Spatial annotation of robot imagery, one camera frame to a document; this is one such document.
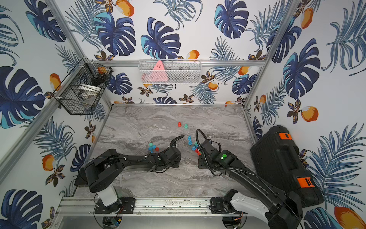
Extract black wire basket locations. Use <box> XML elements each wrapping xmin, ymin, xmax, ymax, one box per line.
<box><xmin>51</xmin><ymin>59</ymin><xmax>113</xmax><ymax>115</ymax></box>

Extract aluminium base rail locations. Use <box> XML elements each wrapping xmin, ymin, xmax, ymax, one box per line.
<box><xmin>57</xmin><ymin>196</ymin><xmax>289</xmax><ymax>217</ymax></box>

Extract clear wall shelf basket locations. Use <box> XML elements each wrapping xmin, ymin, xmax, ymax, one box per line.
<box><xmin>138</xmin><ymin>59</ymin><xmax>202</xmax><ymax>84</ymax></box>

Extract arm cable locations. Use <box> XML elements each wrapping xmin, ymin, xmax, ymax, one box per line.
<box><xmin>169</xmin><ymin>135</ymin><xmax>185</xmax><ymax>149</ymax></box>
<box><xmin>195</xmin><ymin>129</ymin><xmax>208</xmax><ymax>147</ymax></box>

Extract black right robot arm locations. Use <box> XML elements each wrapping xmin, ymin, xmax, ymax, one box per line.
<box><xmin>199</xmin><ymin>148</ymin><xmax>303</xmax><ymax>229</ymax></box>

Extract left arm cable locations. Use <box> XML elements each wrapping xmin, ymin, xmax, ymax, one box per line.
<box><xmin>169</xmin><ymin>135</ymin><xmax>185</xmax><ymax>149</ymax></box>

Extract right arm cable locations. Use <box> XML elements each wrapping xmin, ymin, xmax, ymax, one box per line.
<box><xmin>195</xmin><ymin>129</ymin><xmax>208</xmax><ymax>147</ymax></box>

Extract pink triangular object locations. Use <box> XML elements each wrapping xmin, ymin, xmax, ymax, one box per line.
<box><xmin>148</xmin><ymin>60</ymin><xmax>169</xmax><ymax>83</ymax></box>

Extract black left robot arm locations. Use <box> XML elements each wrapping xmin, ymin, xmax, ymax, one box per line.
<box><xmin>83</xmin><ymin>147</ymin><xmax>181</xmax><ymax>207</ymax></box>

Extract white items in wire basket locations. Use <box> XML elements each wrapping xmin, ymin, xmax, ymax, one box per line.
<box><xmin>77</xmin><ymin>84</ymin><xmax>101</xmax><ymax>106</ymax></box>

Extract black plastic tool case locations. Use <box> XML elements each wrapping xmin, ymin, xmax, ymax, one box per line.
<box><xmin>251</xmin><ymin>126</ymin><xmax>324</xmax><ymax>207</ymax></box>

